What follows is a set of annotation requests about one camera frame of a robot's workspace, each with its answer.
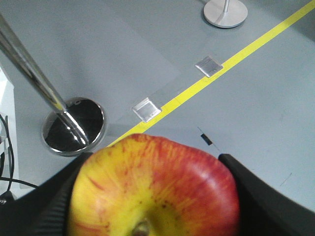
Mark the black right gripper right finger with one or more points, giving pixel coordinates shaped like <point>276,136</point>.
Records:
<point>265,211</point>

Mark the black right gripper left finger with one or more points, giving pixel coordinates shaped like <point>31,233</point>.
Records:
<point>44,210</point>

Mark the red yellow apple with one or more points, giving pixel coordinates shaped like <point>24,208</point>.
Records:
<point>151,186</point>

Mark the chrome round stand base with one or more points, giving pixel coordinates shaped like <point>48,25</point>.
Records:
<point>74,126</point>

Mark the metal floor socket plate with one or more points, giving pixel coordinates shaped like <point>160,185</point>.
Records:
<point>208,66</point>
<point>146,110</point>

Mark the matte round stand base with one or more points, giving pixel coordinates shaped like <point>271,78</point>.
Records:
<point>225,13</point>

